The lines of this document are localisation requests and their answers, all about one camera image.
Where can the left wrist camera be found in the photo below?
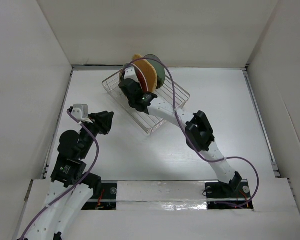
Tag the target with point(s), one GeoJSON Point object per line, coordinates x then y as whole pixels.
{"type": "Point", "coordinates": [79, 113]}

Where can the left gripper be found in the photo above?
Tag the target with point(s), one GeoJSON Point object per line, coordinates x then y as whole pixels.
{"type": "Point", "coordinates": [103, 121]}

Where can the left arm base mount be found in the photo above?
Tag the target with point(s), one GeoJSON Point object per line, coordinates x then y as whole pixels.
{"type": "Point", "coordinates": [106, 200]}

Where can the orange woven oval plate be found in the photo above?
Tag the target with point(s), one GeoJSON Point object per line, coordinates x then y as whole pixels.
{"type": "Point", "coordinates": [147, 70]}

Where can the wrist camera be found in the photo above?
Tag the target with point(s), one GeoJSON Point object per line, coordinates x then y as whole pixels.
{"type": "Point", "coordinates": [130, 73]}
{"type": "Point", "coordinates": [79, 113]}

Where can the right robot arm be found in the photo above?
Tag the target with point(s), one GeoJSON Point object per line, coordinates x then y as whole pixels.
{"type": "Point", "coordinates": [196, 127]}

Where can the wire dish rack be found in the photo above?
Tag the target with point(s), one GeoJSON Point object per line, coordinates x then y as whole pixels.
{"type": "Point", "coordinates": [148, 123]}

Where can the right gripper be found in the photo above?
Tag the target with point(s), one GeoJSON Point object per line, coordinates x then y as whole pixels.
{"type": "Point", "coordinates": [138, 85]}

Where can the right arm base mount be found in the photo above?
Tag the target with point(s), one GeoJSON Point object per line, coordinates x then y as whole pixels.
{"type": "Point", "coordinates": [218, 197]}

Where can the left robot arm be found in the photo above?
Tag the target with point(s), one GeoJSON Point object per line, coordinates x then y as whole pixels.
{"type": "Point", "coordinates": [72, 183]}

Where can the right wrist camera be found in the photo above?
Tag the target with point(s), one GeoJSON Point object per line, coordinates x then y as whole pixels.
{"type": "Point", "coordinates": [130, 73]}

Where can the light blue flower plate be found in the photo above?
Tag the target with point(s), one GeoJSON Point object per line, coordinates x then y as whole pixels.
{"type": "Point", "coordinates": [160, 70]}

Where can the red and teal plate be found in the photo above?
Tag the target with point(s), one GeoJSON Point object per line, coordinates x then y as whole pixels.
{"type": "Point", "coordinates": [141, 78]}

